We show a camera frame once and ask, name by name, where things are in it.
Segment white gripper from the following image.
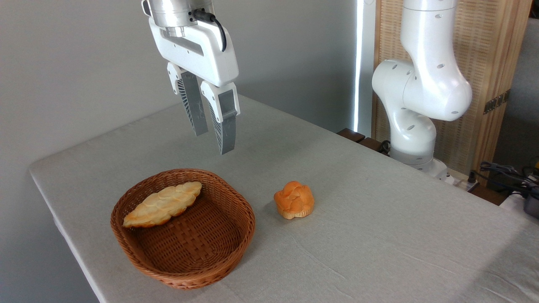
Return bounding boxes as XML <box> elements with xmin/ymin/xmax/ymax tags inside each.
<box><xmin>148</xmin><ymin>19</ymin><xmax>241</xmax><ymax>155</ymax></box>

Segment brown wicker basket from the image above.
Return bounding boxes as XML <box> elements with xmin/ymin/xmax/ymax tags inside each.
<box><xmin>110</xmin><ymin>168</ymin><xmax>256</xmax><ymax>290</ymax></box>

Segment grey tablecloth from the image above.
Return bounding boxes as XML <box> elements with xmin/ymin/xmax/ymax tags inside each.
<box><xmin>29</xmin><ymin>93</ymin><xmax>539</xmax><ymax>303</ymax></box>

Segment dark brown wooden block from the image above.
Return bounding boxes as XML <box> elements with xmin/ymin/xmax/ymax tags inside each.
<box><xmin>337</xmin><ymin>128</ymin><xmax>386</xmax><ymax>153</ymax></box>

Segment white power strip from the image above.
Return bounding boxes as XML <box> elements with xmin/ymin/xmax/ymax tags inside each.
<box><xmin>442</xmin><ymin>170</ymin><xmax>480</xmax><ymax>192</ymax></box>

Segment black cable bundle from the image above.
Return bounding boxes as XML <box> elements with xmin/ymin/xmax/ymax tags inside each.
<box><xmin>468</xmin><ymin>161</ymin><xmax>539</xmax><ymax>198</ymax></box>

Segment wooden rattan folding screen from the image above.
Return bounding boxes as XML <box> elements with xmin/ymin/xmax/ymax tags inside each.
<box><xmin>373</xmin><ymin>0</ymin><xmax>534</xmax><ymax>186</ymax></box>

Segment white vertical post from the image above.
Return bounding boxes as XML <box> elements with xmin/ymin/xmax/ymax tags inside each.
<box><xmin>353</xmin><ymin>0</ymin><xmax>376</xmax><ymax>138</ymax></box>

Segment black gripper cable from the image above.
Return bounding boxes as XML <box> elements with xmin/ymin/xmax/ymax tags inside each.
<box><xmin>190</xmin><ymin>9</ymin><xmax>228</xmax><ymax>52</ymax></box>

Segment round orange bread bun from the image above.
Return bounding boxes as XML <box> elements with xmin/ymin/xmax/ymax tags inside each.
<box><xmin>274</xmin><ymin>181</ymin><xmax>315</xmax><ymax>220</ymax></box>

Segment long braided bread loaf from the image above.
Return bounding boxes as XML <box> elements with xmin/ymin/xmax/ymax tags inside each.
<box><xmin>123</xmin><ymin>181</ymin><xmax>203</xmax><ymax>229</ymax></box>

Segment metal screen hinge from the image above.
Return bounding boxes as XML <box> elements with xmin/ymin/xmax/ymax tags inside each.
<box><xmin>483</xmin><ymin>89</ymin><xmax>511</xmax><ymax>115</ymax></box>

